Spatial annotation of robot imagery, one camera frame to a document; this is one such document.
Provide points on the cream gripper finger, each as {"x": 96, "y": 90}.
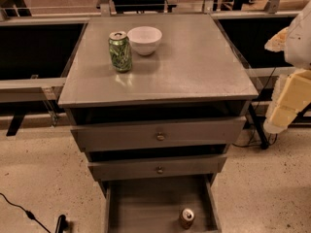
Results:
{"x": 291, "y": 95}
{"x": 277, "y": 42}

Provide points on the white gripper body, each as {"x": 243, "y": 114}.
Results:
{"x": 299, "y": 44}

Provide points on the orange soda can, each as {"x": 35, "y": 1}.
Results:
{"x": 186, "y": 218}

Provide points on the grey top drawer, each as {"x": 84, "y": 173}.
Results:
{"x": 136, "y": 135}

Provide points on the grey drawer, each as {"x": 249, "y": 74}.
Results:
{"x": 136, "y": 135}
{"x": 154, "y": 205}
{"x": 142, "y": 168}

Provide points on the grey middle drawer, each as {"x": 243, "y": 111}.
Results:
{"x": 142, "y": 168}

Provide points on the grey drawer cabinet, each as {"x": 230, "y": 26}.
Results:
{"x": 193, "y": 74}

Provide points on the brass top drawer knob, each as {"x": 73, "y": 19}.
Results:
{"x": 160, "y": 136}

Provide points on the brass drawer knob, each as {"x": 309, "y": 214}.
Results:
{"x": 160, "y": 136}
{"x": 159, "y": 170}

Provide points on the brass middle drawer knob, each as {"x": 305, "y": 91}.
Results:
{"x": 159, "y": 170}

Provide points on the green soda can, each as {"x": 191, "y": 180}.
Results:
{"x": 120, "y": 51}

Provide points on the grey bottom drawer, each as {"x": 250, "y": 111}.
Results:
{"x": 154, "y": 205}

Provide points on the black table leg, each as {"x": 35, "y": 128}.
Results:
{"x": 264, "y": 144}

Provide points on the white ceramic bowl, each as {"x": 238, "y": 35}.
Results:
{"x": 144, "y": 39}

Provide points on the black object on floor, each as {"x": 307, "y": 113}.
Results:
{"x": 61, "y": 224}

